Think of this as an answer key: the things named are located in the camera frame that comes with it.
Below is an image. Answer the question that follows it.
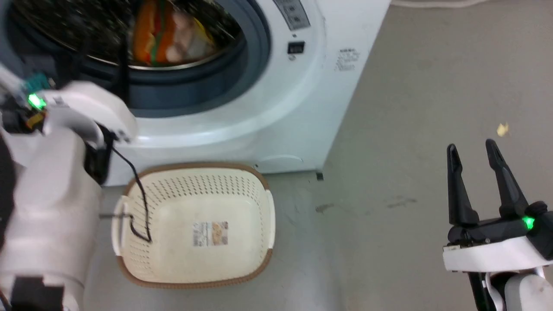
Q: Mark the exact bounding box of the grey rubber door gasket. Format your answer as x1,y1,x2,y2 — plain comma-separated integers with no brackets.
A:
0,0,273,118

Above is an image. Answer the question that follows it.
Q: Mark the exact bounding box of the white front-load washing machine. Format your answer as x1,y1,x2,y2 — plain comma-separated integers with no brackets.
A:
0,0,392,187

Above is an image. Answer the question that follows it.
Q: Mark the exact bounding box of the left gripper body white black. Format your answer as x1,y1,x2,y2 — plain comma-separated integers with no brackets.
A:
0,71,140,146

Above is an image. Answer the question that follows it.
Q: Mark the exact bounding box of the grey washer control panel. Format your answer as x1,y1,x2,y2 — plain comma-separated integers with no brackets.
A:
272,0,311,31

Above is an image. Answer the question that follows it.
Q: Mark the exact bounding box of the pink and beige plush toy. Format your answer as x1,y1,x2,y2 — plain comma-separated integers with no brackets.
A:
166,10,216,63

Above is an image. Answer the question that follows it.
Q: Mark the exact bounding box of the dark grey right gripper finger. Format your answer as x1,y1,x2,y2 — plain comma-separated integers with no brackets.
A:
446,143,479,227
485,139,530,219

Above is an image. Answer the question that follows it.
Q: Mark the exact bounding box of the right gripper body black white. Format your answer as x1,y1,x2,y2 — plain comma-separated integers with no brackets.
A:
442,200,553,273

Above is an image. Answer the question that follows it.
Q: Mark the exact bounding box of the paper label sticker in basket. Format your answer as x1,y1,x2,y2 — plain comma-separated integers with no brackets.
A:
193,221,229,248

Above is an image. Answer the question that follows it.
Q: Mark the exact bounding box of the printed label on washer side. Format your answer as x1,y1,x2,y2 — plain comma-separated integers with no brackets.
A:
334,48,362,72

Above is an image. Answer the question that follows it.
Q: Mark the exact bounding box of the cream laundry basket brown rim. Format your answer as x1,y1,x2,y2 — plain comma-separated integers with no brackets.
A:
111,162,276,289

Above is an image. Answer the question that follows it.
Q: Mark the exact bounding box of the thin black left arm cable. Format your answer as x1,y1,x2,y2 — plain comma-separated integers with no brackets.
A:
99,146,153,243

